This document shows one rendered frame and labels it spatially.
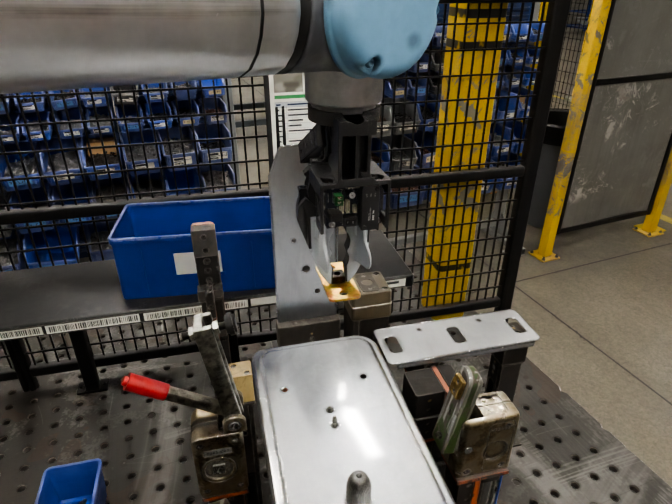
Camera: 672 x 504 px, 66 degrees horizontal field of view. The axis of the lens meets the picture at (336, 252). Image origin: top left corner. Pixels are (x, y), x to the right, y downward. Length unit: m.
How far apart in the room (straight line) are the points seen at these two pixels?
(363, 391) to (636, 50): 2.83
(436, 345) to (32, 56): 0.81
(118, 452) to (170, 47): 1.06
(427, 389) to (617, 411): 1.67
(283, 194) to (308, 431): 0.37
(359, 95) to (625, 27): 2.84
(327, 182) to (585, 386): 2.15
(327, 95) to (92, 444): 0.98
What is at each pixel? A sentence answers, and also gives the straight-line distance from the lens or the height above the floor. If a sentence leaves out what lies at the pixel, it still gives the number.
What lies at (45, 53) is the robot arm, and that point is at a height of 1.55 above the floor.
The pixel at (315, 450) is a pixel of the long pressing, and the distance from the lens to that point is 0.77.
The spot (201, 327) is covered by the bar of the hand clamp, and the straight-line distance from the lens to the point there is 0.63.
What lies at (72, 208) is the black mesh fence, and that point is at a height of 1.15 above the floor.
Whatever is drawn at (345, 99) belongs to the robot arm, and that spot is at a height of 1.48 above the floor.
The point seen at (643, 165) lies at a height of 0.50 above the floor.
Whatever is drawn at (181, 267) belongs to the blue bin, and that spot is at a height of 1.09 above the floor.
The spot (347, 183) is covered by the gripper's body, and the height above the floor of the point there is 1.41.
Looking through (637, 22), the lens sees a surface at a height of 1.34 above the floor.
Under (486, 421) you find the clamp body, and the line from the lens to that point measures 0.77.
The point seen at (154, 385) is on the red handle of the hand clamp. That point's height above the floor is 1.13.
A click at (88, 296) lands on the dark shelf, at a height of 1.03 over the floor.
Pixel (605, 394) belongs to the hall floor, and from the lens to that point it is 2.55.
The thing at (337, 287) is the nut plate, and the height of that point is 1.25.
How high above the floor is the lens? 1.58
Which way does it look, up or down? 29 degrees down
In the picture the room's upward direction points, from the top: straight up
